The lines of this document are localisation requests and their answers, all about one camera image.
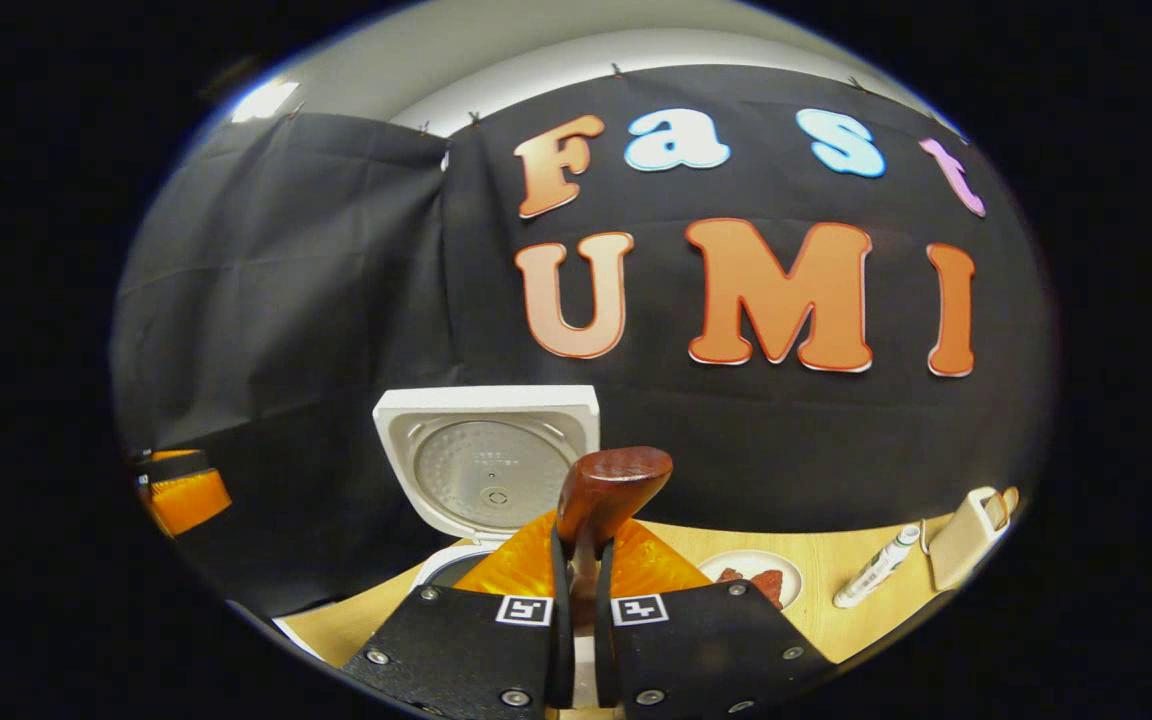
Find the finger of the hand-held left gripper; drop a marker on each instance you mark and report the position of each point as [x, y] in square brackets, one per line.
[186, 500]

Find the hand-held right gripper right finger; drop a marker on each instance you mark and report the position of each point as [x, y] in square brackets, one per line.
[604, 640]

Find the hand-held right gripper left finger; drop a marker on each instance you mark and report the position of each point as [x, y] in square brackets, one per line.
[562, 640]

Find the brown wooden spoon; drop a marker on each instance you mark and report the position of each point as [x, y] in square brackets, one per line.
[606, 490]

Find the white rice cooker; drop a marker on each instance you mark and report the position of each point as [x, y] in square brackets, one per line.
[486, 470]

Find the brown meat patty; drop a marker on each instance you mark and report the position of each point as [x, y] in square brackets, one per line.
[729, 575]
[768, 585]

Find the white round plate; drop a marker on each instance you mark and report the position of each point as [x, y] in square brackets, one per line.
[736, 558]

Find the white flat object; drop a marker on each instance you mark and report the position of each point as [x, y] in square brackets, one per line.
[298, 640]

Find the white drink bottle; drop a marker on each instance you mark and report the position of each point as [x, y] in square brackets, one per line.
[876, 568]

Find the white toaster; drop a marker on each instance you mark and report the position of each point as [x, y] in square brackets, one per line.
[961, 545]

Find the bread slice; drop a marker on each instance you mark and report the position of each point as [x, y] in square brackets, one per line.
[994, 510]
[1010, 498]

